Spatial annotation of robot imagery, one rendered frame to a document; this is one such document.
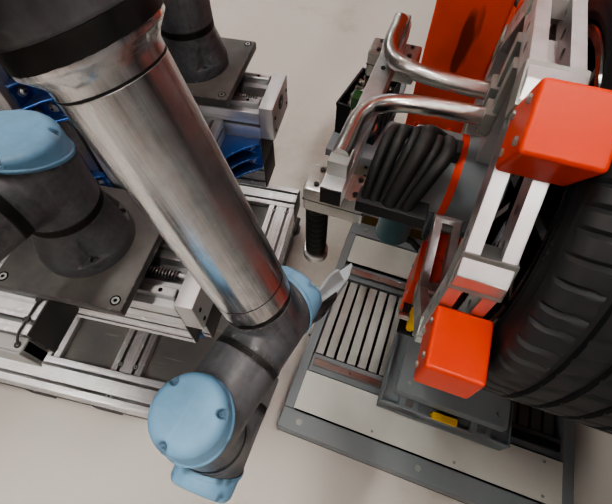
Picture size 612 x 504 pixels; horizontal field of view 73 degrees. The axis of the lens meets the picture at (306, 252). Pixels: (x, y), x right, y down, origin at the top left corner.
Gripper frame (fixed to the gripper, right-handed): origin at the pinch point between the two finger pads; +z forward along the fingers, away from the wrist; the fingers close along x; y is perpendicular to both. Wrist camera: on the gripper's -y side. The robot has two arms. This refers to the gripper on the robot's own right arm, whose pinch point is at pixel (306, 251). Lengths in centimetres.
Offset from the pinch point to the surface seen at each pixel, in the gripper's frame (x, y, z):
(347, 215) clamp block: -5.5, 8.3, 2.7
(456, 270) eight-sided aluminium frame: -20.7, 12.4, -4.1
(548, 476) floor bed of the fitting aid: -71, -77, -2
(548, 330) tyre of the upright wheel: -31.2, 12.5, -8.5
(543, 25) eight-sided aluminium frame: -22.3, 28.4, 21.4
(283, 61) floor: 74, -80, 163
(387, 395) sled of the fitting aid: -23, -69, 3
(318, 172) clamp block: 0.0, 11.9, 6.0
